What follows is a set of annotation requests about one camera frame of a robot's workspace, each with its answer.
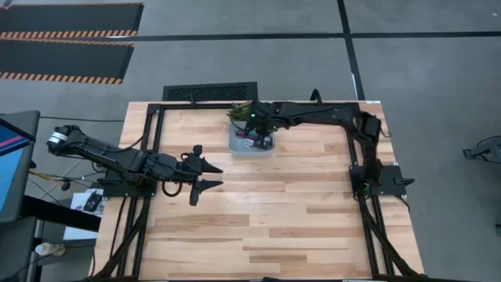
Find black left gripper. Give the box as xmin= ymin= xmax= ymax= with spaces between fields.
xmin=178 ymin=143 xmax=225 ymax=208

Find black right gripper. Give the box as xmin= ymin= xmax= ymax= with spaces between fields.
xmin=244 ymin=100 xmax=276 ymax=144

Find white plastic bin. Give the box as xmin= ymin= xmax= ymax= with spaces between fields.
xmin=227 ymin=119 xmax=275 ymax=158

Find small green succulent plant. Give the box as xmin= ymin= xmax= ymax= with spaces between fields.
xmin=225 ymin=101 xmax=254 ymax=122

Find black floor vent grate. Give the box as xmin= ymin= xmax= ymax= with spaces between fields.
xmin=161 ymin=81 xmax=259 ymax=102

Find small black handheld device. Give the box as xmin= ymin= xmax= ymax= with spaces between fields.
xmin=83 ymin=190 xmax=103 ymax=213

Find white paper sheet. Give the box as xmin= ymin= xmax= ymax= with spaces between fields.
xmin=62 ymin=188 xmax=106 ymax=240

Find black desk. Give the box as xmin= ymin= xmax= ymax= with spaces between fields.
xmin=0 ymin=194 xmax=102 ymax=282

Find clear plastic bottle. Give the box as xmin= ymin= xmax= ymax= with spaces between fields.
xmin=34 ymin=241 xmax=67 ymax=257

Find black hazard-striped floor mat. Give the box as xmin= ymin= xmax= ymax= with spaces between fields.
xmin=0 ymin=2 xmax=145 ymax=40
xmin=0 ymin=38 xmax=136 ymax=85

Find blue screen monitor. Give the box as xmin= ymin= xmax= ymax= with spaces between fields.
xmin=0 ymin=109 xmax=41 ymax=225

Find black aluminium table frame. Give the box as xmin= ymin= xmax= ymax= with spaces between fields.
xmin=92 ymin=99 xmax=427 ymax=281

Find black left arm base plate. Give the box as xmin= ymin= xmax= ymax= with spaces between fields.
xmin=97 ymin=178 xmax=160 ymax=198

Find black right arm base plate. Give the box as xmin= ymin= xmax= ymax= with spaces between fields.
xmin=349 ymin=164 xmax=416 ymax=197

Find yellow cable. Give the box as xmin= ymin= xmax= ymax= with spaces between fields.
xmin=29 ymin=168 xmax=75 ymax=185

